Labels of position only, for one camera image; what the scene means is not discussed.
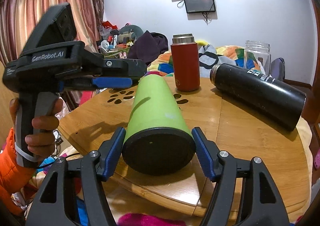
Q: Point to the person left hand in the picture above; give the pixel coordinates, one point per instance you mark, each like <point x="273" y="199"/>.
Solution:
<point x="42" y="144"/>

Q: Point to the green thermos bottle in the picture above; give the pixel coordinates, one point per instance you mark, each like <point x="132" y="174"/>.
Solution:
<point x="158" y="141"/>

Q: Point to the dark purple garment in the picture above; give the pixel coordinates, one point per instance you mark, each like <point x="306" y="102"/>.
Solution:
<point x="148" y="47"/>

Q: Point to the clear glass jar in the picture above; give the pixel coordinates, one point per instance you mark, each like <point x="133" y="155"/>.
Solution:
<point x="257" y="56"/>

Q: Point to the grey black patterned cloth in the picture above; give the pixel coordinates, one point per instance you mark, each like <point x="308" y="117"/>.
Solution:
<point x="208" y="58"/>

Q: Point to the grey plush toy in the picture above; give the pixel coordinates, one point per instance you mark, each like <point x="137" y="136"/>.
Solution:
<point x="130" y="33"/>

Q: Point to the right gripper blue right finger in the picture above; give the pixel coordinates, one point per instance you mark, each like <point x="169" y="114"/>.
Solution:
<point x="260" y="200"/>

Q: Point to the colourful quilt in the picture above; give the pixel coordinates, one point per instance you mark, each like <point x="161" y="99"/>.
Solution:
<point x="163" y="65"/>

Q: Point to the black thermos bottle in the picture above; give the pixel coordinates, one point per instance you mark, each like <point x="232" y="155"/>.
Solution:
<point x="274" y="98"/>

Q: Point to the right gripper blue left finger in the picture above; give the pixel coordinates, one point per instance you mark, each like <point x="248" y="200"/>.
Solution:
<point x="55" y="201"/>

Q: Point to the orange jacket sleeve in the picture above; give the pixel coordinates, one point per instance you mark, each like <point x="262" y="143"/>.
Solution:
<point x="12" y="176"/>

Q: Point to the grey backpack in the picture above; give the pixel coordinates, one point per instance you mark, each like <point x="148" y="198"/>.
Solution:
<point x="277" y="69"/>

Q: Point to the green basket of toys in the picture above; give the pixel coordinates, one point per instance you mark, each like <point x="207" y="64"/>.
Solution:
<point x="121" y="51"/>

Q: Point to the red thermos bottle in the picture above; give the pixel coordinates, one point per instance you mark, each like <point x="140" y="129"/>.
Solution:
<point x="185" y="58"/>

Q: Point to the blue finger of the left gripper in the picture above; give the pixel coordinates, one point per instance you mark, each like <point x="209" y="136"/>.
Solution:
<point x="112" y="82"/>

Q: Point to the small black wall monitor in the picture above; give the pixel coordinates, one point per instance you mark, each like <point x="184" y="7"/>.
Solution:
<point x="199" y="6"/>

